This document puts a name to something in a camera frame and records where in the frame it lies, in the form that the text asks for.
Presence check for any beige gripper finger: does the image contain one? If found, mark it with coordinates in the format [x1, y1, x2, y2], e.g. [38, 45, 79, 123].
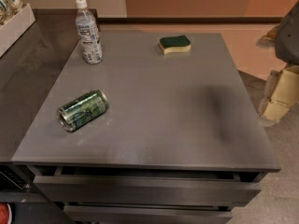
[258, 65, 299, 127]

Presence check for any green soda can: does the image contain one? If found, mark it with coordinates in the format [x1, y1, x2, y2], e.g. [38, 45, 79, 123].
[57, 90, 108, 133]

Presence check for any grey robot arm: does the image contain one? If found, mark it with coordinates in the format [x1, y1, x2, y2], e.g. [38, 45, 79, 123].
[258, 2, 299, 127]

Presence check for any green and yellow sponge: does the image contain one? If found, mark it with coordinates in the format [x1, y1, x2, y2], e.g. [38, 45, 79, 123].
[158, 35, 192, 54]

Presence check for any grey metal drawer cabinet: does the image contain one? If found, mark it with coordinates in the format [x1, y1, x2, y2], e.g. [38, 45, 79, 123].
[10, 31, 283, 224]

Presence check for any clear plastic water bottle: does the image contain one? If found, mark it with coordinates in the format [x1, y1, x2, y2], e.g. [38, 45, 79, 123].
[76, 0, 103, 64]

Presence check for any upper grey drawer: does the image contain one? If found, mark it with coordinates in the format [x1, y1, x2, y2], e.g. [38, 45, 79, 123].
[34, 167, 260, 206]

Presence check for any grey drawer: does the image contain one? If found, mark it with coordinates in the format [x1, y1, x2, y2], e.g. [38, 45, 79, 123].
[34, 167, 260, 206]
[64, 205, 232, 224]

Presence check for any lower grey drawer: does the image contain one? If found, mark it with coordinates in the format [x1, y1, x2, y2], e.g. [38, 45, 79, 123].
[64, 205, 232, 224]

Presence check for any dark side counter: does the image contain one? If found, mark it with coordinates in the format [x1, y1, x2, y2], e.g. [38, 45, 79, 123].
[0, 8, 98, 224]

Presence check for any white snack tray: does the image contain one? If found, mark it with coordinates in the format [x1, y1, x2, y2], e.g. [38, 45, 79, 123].
[0, 0, 36, 57]

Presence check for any red object bottom left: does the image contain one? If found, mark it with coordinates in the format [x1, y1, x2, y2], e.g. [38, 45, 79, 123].
[0, 203, 12, 224]

